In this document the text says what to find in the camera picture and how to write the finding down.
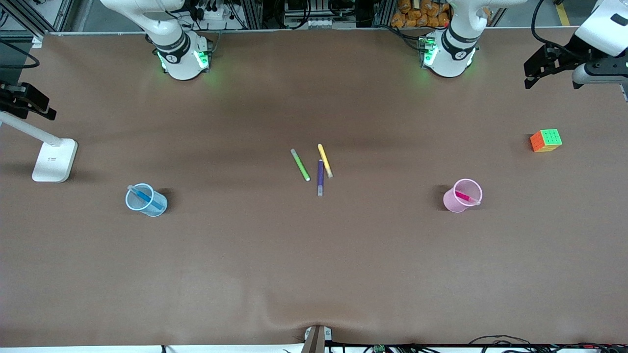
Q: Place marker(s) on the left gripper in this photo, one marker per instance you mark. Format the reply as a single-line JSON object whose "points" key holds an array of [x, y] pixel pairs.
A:
{"points": [[564, 57]]}

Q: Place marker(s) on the pink marker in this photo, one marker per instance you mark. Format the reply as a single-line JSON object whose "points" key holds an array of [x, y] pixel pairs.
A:
{"points": [[466, 197]]}

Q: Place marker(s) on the blue marker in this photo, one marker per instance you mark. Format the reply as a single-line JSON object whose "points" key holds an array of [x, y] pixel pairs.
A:
{"points": [[144, 197]]}

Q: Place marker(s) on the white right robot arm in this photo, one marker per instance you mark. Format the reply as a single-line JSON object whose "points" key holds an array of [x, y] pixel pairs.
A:
{"points": [[179, 59]]}

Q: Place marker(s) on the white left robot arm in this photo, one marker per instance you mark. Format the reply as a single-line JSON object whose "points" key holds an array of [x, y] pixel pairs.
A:
{"points": [[449, 59]]}

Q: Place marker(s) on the multicoloured puzzle cube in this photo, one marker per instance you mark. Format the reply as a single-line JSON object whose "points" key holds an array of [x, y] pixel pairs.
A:
{"points": [[549, 137]]}

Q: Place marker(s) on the orange snack pile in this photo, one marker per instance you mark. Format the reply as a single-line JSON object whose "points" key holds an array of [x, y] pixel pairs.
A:
{"points": [[422, 14]]}

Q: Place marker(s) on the pink mesh cup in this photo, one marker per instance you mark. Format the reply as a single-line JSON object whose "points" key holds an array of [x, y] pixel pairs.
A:
{"points": [[454, 203]]}

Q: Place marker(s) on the white connector block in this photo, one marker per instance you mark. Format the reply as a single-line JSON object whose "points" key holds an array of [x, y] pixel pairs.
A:
{"points": [[324, 22]]}

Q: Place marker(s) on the yellow marker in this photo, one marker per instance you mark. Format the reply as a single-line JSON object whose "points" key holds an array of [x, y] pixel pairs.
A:
{"points": [[325, 159]]}

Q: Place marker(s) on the purple marker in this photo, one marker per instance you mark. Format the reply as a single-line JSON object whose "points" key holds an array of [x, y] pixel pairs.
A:
{"points": [[320, 177]]}

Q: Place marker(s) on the green marker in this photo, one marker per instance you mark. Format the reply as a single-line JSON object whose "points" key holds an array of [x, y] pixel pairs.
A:
{"points": [[300, 165]]}

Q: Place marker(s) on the white power strip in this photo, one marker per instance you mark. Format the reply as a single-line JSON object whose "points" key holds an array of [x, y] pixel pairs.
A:
{"points": [[216, 13]]}

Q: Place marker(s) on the blue mesh cup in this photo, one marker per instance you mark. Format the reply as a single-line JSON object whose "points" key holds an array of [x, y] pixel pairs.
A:
{"points": [[159, 212]]}

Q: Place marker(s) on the white stand with pole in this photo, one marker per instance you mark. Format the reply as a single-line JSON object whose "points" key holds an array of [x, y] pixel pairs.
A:
{"points": [[54, 162]]}

